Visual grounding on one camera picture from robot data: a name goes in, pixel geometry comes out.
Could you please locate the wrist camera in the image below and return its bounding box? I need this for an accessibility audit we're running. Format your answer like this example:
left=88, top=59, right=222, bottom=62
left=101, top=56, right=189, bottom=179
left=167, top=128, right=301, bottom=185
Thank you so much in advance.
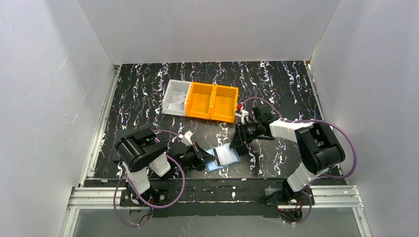
left=178, top=131, right=193, bottom=146
left=235, top=105, right=250, bottom=124

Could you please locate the black flat box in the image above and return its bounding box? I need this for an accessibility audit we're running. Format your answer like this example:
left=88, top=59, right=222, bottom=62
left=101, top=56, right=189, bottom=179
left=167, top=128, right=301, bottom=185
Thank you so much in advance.
left=111, top=129, right=138, bottom=164

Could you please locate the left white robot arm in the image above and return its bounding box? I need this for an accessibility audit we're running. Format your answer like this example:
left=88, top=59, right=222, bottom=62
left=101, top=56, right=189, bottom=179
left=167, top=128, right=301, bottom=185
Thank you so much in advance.
left=113, top=128, right=217, bottom=194

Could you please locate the left orange bin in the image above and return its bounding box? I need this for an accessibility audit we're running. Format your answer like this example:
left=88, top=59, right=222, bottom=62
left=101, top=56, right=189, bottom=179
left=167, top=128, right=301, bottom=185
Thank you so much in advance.
left=186, top=82, right=215, bottom=119

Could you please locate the right orange bin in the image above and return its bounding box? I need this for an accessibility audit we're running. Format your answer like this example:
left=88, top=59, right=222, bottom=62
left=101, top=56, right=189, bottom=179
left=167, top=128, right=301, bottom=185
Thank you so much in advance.
left=210, top=85, right=239, bottom=123

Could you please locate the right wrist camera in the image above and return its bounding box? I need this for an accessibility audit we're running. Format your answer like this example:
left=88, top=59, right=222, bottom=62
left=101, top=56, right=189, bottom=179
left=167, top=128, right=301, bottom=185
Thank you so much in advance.
left=235, top=105, right=250, bottom=124

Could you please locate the white plastic bin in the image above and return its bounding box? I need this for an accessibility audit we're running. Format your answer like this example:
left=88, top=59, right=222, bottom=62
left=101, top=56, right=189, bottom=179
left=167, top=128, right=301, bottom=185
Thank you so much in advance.
left=162, top=79, right=192, bottom=117

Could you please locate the blue card holder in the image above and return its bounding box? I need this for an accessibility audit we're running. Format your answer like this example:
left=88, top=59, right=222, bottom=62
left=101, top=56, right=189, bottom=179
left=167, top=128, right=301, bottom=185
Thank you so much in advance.
left=205, top=143, right=241, bottom=173

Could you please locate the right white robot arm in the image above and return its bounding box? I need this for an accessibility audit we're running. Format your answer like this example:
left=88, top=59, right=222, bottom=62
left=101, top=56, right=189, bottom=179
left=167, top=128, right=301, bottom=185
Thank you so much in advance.
left=230, top=105, right=345, bottom=197

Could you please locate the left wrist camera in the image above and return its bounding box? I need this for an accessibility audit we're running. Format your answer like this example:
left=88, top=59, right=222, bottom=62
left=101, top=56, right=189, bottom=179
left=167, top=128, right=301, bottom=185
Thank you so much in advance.
left=178, top=131, right=193, bottom=146

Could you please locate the orange bin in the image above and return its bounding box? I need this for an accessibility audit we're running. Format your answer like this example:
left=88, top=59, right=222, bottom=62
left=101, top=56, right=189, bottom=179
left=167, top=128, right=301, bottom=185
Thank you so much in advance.
left=210, top=85, right=239, bottom=123
left=186, top=82, right=215, bottom=119

